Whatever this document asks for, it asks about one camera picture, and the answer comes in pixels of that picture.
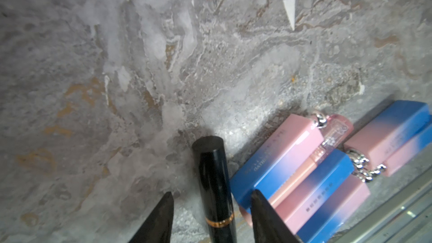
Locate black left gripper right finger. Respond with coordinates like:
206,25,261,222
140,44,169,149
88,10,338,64
251,190,299,243

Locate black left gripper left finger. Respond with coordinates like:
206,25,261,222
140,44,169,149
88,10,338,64
129,192,174,243

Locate pink blue lipstick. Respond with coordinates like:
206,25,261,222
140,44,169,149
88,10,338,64
276,149,354,235
383,120,432,177
230,114,328,213
344,100,430,167
297,175,370,243

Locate pink blue lipstick bottom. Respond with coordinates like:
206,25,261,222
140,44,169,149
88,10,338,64
297,175,370,243

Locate pink clear gloss on table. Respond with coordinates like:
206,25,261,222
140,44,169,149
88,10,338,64
239,112,353,223

